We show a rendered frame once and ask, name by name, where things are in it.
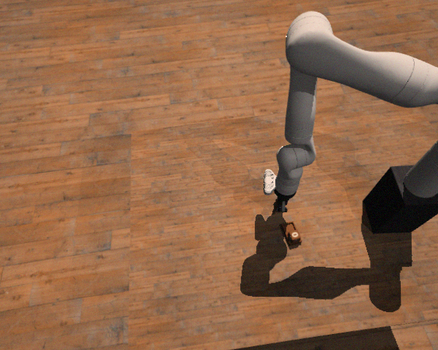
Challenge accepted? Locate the brown rectangular tray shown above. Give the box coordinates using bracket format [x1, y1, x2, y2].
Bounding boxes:
[281, 221, 302, 246]

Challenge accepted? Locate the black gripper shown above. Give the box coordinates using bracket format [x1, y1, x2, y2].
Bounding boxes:
[274, 189, 296, 212]

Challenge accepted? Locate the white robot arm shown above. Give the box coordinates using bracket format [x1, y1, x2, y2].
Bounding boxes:
[264, 12, 438, 198]

